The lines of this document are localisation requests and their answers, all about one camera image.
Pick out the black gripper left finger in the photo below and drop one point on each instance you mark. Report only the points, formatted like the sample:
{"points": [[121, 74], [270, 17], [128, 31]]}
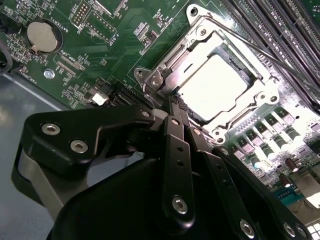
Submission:
{"points": [[100, 117]]}

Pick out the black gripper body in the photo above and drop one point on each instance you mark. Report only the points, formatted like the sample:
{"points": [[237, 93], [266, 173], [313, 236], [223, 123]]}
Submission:
{"points": [[125, 205]]}

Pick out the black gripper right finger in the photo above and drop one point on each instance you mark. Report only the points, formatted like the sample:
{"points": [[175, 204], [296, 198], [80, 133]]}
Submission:
{"points": [[217, 175]]}

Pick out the silver CPU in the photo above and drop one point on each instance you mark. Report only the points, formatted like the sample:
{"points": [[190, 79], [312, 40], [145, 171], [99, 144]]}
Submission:
{"points": [[215, 87]]}

